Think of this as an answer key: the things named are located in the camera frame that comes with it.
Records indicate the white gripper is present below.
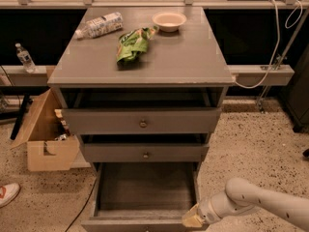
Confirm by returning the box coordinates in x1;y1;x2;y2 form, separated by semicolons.
182;191;232;228

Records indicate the grey bottom drawer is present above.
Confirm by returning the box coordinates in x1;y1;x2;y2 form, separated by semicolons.
81;162;207;232

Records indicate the grey drawer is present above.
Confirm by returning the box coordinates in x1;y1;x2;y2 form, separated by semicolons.
81;162;207;232
62;88;221;134
81;133;209;162

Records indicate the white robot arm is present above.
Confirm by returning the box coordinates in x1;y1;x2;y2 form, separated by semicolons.
182;178;309;232

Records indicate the grey wooden drawer cabinet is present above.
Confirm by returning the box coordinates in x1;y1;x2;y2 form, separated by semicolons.
47;6;236;172

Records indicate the grey middle drawer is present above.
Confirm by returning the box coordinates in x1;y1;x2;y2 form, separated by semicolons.
81;133;209;162

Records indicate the grey top drawer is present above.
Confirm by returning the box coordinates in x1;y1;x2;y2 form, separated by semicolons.
62;88;221;134

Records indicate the open cardboard box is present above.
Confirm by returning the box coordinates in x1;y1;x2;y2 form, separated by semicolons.
12;89;81;171

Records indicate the dark cabinet at right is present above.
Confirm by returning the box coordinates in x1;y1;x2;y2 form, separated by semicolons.
280;45;309;132

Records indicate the metal stand pole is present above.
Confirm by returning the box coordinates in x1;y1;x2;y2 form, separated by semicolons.
257;8;309;113

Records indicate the green chip bag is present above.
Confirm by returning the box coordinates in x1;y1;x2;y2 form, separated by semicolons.
116;26;158;63

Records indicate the white orange sneaker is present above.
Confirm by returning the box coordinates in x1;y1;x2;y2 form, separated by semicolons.
0;183;20;208

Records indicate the white round bowl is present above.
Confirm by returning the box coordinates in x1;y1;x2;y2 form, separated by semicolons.
153;12;186;33

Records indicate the lying clear plastic bottle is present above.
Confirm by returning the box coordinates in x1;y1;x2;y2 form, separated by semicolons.
75;12;124;40

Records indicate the standing clear water bottle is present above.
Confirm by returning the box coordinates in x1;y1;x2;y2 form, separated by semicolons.
15;43;36;73

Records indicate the black floor cable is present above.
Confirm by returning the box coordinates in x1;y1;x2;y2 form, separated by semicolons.
64;177;98;232

